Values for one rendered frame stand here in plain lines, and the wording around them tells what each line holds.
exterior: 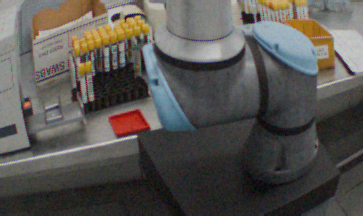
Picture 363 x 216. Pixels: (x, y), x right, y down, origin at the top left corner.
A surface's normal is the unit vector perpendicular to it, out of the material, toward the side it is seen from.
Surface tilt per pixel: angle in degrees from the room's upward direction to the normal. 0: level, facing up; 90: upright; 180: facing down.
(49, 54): 86
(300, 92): 94
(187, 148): 4
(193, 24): 100
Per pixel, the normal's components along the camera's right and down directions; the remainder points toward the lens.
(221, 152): -0.05, -0.83
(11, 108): 0.34, 0.46
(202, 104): 0.16, 0.61
